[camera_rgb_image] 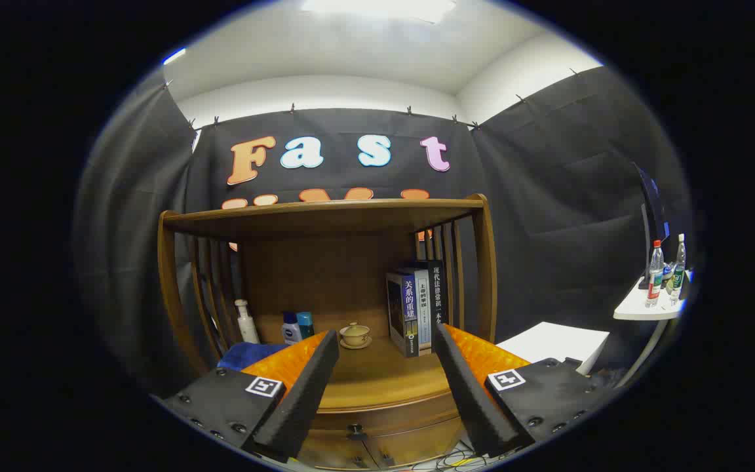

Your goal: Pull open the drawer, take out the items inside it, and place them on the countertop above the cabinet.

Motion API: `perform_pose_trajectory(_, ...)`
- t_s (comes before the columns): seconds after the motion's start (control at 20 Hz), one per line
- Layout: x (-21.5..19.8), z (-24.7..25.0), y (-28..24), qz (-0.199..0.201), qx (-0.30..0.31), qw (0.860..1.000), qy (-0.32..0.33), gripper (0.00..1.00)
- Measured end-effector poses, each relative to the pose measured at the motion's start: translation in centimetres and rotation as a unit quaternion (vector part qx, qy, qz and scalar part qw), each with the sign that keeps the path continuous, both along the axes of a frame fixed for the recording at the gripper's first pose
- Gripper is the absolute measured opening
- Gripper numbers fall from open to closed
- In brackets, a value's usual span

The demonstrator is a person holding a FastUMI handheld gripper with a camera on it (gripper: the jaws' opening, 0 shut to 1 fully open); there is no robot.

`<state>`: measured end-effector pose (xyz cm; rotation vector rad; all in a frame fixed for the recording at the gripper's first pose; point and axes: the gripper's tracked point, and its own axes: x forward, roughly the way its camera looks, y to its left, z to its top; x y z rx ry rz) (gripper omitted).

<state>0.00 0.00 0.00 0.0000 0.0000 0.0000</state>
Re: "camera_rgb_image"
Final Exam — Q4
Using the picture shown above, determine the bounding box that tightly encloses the wooden drawer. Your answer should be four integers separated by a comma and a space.
309, 392, 467, 441

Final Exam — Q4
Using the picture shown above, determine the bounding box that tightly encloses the white side table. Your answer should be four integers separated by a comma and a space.
613, 269, 691, 387

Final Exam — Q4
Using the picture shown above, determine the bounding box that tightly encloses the white drawer unit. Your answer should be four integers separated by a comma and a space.
495, 321, 611, 376

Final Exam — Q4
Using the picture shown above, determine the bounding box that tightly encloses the black spine book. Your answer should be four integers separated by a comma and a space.
417, 260, 449, 328

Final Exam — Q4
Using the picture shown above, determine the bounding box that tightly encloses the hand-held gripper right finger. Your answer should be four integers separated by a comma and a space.
431, 322, 616, 458

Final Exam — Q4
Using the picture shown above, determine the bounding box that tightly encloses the clear water bottle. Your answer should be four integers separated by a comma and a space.
670, 234, 687, 304

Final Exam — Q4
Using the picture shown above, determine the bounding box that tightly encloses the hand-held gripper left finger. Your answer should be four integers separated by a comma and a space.
160, 330, 341, 463

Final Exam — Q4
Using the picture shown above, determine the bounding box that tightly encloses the blue spine book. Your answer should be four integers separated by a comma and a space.
386, 271, 421, 358

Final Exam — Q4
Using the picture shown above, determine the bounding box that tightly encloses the white pump bottle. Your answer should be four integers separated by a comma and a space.
234, 300, 261, 345

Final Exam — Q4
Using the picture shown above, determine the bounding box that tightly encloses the wooden countertop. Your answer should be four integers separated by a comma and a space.
246, 321, 483, 412

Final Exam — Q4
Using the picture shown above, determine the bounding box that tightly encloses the wooden cabinet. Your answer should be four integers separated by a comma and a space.
157, 193, 498, 470

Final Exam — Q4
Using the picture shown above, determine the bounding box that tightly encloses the tangle of black cables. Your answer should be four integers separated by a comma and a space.
410, 446, 483, 470

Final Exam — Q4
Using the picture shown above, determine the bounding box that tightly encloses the pale spine book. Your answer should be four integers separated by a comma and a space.
414, 267, 433, 355

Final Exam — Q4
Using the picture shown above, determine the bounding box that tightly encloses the blue towel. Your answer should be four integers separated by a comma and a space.
217, 342, 286, 372

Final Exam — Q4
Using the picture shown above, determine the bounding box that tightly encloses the beige lidded teacup with saucer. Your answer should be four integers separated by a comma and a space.
339, 322, 373, 350

